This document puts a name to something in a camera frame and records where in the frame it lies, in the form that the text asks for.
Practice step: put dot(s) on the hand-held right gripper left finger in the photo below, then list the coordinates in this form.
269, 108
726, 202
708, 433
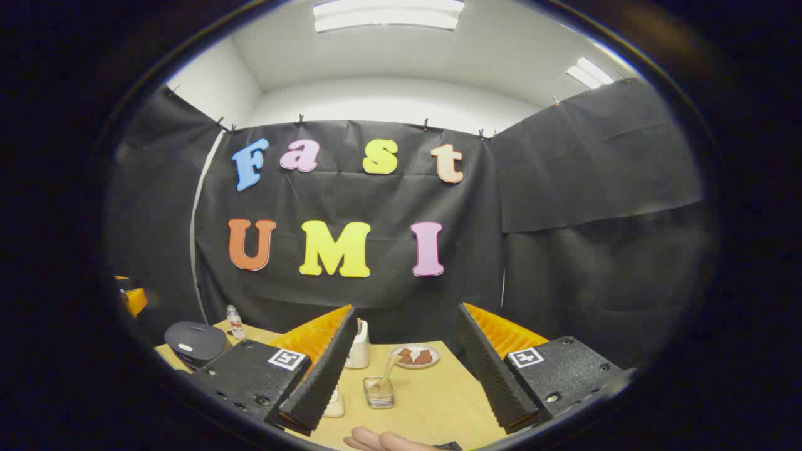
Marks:
326, 369

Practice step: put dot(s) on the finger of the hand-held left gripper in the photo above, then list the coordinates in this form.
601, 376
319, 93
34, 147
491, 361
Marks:
133, 299

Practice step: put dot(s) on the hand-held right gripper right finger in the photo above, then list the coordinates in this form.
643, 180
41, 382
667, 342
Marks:
489, 369

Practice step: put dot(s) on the wooden spoon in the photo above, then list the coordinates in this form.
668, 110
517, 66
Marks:
390, 366

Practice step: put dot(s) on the dark grey rice cooker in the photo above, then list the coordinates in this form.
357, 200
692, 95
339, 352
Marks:
197, 341

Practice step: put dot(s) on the white toaster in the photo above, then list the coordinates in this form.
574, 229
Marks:
359, 347

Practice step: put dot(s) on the brown meat piece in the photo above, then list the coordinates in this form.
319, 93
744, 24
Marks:
424, 357
405, 356

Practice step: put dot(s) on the white round plate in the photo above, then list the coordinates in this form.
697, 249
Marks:
415, 365

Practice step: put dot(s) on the small clear bottle red label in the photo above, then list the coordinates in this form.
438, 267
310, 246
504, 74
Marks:
235, 324

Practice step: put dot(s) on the ceiling light panel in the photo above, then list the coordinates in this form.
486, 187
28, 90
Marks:
589, 72

